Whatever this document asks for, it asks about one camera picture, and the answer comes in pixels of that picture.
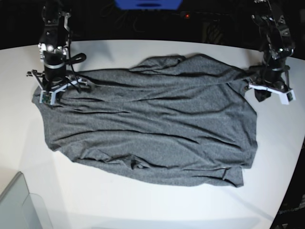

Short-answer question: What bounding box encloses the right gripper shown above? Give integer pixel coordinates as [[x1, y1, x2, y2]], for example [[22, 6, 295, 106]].
[[26, 53, 88, 95]]

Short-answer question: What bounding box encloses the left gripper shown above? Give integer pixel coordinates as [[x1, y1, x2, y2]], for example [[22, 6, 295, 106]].
[[247, 65, 291, 102]]

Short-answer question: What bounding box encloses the grey t-shirt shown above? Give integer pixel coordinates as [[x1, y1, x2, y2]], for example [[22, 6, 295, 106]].
[[32, 54, 257, 187]]

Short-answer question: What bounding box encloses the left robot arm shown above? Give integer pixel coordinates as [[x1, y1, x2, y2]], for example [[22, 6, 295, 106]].
[[247, 0, 295, 105]]

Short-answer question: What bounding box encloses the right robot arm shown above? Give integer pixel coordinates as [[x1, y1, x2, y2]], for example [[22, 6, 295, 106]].
[[26, 0, 87, 94]]

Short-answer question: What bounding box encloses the blue box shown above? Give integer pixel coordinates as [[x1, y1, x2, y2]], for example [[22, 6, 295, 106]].
[[114, 0, 183, 10]]

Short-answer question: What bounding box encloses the black power strip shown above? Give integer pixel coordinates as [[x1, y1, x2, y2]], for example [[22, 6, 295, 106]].
[[179, 11, 230, 21]]

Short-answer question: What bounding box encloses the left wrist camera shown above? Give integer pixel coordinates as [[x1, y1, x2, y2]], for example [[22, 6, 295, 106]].
[[279, 89, 296, 105]]

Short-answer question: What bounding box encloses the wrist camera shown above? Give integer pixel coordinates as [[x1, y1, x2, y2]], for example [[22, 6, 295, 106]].
[[39, 90, 57, 105], [279, 89, 296, 105]]

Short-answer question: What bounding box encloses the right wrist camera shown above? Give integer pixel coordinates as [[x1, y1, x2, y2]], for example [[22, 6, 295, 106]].
[[39, 90, 57, 105]]

